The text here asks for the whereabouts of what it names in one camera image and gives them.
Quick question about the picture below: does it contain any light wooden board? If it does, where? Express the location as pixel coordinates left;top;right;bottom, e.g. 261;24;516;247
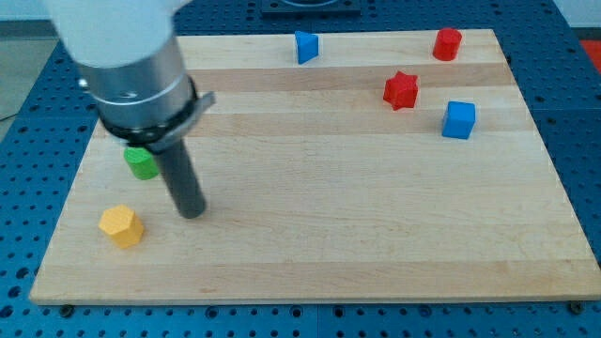
30;29;600;305

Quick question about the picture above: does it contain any green circle block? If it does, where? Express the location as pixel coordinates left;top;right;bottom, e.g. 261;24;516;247
123;147;159;180

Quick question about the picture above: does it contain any red cylinder block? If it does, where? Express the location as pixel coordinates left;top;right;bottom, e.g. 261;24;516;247
432;27;463;61

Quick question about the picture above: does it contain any blue cube block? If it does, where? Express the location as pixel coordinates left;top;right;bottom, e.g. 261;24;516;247
441;101;476;140

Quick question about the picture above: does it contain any red star block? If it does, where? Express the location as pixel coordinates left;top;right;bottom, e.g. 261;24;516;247
383;71;419;111

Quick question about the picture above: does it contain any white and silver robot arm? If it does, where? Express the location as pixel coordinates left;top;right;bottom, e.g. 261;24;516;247
43;0;215;153

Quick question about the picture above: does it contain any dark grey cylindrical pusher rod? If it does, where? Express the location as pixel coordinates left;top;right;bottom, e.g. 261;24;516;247
154;140;207;219

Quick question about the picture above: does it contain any blue triangle block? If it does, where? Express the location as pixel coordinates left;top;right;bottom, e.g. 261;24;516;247
294;31;319;65

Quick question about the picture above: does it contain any yellow hexagon block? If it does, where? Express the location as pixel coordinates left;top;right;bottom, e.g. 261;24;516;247
99;205;145;249

